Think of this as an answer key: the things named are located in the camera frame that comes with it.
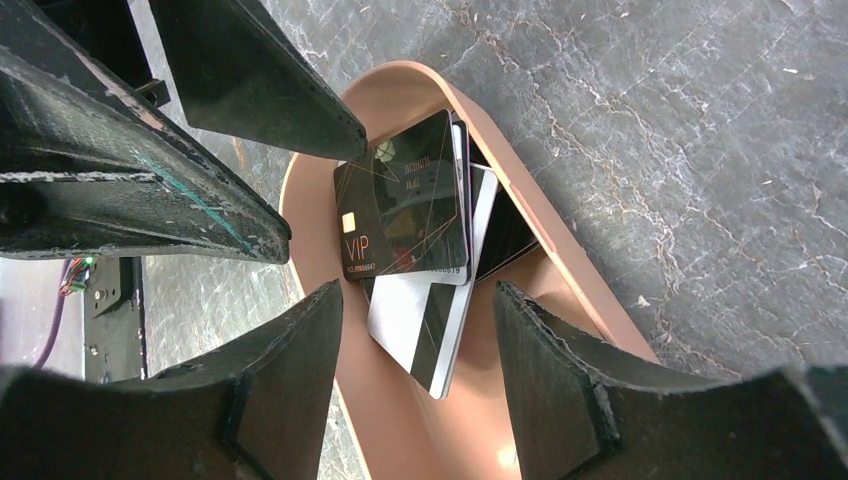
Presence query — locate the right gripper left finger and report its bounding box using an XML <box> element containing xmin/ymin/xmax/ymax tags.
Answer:
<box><xmin>1</xmin><ymin>280</ymin><xmax>343</xmax><ymax>479</ymax></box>

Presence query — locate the white magstripe card in tray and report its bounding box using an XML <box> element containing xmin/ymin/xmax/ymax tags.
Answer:
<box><xmin>361</xmin><ymin>164</ymin><xmax>499</xmax><ymax>400</ymax></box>

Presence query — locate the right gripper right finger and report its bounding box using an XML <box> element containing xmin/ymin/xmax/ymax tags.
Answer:
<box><xmin>494</xmin><ymin>282</ymin><xmax>847</xmax><ymax>479</ymax></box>

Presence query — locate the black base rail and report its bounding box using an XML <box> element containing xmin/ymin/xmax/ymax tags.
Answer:
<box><xmin>82</xmin><ymin>257</ymin><xmax>148</xmax><ymax>384</ymax></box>

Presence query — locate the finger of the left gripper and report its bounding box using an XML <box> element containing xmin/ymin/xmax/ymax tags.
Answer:
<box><xmin>150</xmin><ymin>0</ymin><xmax>367</xmax><ymax>161</ymax></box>
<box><xmin>1</xmin><ymin>1</ymin><xmax>291</xmax><ymax>264</ymax></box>

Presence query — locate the black card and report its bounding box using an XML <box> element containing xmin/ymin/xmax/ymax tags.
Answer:
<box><xmin>465</xmin><ymin>140</ymin><xmax>538</xmax><ymax>283</ymax></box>
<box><xmin>333</xmin><ymin>109</ymin><xmax>469</xmax><ymax>280</ymax></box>

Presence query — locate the pink oval tray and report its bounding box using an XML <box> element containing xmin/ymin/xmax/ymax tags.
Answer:
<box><xmin>279</xmin><ymin>60</ymin><xmax>660</xmax><ymax>480</ymax></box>

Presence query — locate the black card under stack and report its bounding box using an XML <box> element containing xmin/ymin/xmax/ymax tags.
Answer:
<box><xmin>465</xmin><ymin>140</ymin><xmax>538</xmax><ymax>283</ymax></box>

